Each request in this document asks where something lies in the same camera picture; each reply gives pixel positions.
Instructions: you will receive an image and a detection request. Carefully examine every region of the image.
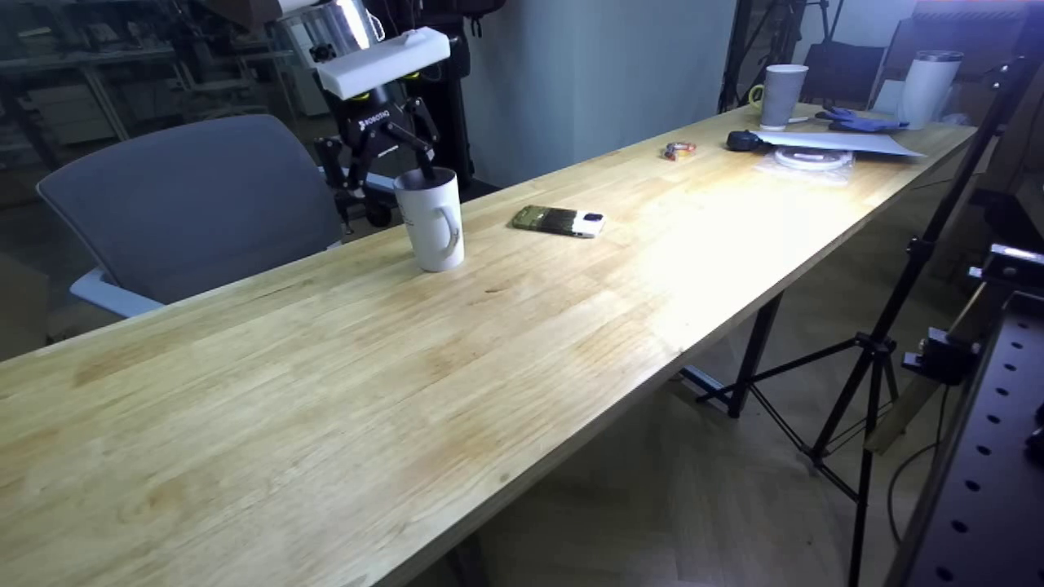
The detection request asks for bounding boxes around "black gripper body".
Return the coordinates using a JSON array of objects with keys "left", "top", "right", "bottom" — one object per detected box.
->
[{"left": 323, "top": 84, "right": 440, "bottom": 178}]

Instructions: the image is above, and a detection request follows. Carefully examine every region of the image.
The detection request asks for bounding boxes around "white ceramic mug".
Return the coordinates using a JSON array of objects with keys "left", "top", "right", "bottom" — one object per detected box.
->
[{"left": 396, "top": 166, "right": 463, "bottom": 273}]

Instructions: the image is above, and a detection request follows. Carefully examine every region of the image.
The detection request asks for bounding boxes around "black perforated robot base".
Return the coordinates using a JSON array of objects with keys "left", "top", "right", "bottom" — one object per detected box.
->
[{"left": 885, "top": 244, "right": 1044, "bottom": 587}]

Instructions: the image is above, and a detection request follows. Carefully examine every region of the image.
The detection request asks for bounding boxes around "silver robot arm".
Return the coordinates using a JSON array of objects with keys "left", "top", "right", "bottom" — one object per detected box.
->
[{"left": 204, "top": 0, "right": 450, "bottom": 224}]

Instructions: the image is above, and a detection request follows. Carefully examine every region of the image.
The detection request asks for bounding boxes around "grey office chair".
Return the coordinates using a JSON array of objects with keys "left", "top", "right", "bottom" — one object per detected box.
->
[{"left": 35, "top": 115, "right": 345, "bottom": 318}]

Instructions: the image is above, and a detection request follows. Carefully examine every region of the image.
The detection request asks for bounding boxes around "dark smartphone on table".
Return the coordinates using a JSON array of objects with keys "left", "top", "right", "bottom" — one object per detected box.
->
[{"left": 510, "top": 207, "right": 606, "bottom": 237}]

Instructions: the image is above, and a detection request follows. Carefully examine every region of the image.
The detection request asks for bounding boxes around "small orange object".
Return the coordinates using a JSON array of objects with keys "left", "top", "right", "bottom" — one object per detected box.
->
[{"left": 661, "top": 140, "right": 698, "bottom": 159}]

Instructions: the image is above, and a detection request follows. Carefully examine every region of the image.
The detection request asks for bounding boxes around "black computer mouse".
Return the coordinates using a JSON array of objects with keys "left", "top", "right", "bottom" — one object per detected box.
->
[{"left": 724, "top": 132, "right": 765, "bottom": 152}]

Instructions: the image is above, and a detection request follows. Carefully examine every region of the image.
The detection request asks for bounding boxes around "grey cylindrical speaker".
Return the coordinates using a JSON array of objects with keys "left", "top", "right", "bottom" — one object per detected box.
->
[{"left": 746, "top": 63, "right": 808, "bottom": 132}]

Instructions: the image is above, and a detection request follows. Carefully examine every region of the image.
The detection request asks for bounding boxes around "silver laptop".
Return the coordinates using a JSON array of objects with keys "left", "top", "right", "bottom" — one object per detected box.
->
[{"left": 753, "top": 132, "right": 922, "bottom": 159}]

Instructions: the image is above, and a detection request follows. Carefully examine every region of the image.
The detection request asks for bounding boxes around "round white pad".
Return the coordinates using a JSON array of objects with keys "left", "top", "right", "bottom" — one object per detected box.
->
[{"left": 772, "top": 151, "right": 855, "bottom": 174}]

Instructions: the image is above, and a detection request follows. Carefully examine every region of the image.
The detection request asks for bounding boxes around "white paper towel roll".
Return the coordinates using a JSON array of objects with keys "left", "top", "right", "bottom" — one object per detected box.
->
[{"left": 897, "top": 51, "right": 963, "bottom": 132}]

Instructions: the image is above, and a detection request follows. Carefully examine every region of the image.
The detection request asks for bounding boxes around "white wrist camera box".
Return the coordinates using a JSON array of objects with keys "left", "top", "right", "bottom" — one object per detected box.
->
[{"left": 313, "top": 26, "right": 450, "bottom": 101}]

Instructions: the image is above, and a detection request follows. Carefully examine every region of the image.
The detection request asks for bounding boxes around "black camera tripod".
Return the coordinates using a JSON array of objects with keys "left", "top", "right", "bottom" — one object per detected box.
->
[{"left": 716, "top": 33, "right": 1040, "bottom": 587}]

